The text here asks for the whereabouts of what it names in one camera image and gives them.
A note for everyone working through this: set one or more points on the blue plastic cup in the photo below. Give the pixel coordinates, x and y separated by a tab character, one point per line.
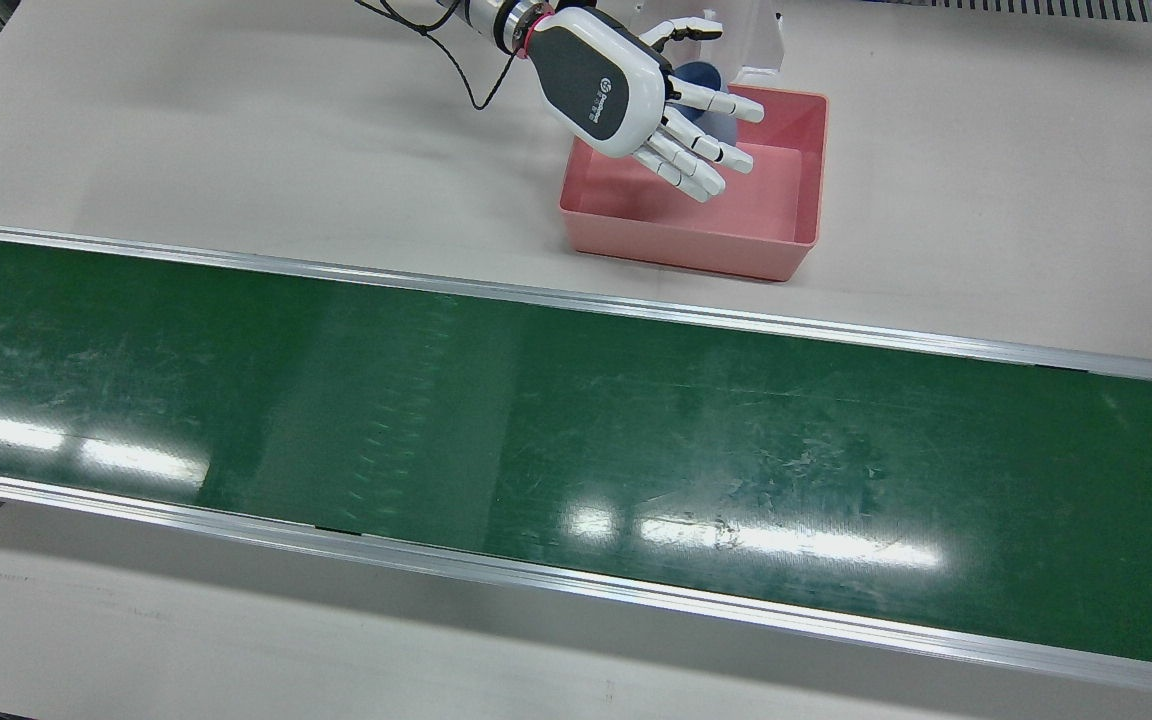
698	75

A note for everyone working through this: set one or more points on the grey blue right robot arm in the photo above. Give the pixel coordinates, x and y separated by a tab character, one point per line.
491	12

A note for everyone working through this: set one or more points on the pink plastic box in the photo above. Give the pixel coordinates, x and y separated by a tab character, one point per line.
696	245

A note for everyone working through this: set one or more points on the white grey right robot hand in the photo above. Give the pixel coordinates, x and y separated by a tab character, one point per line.
596	80

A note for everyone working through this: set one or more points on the green belt conveyor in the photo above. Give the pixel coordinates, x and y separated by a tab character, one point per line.
536	430

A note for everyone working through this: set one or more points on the white stand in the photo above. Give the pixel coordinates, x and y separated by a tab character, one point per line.
761	40

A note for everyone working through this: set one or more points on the ribbed aluminium rail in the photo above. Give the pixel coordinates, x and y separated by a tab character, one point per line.
1086	8

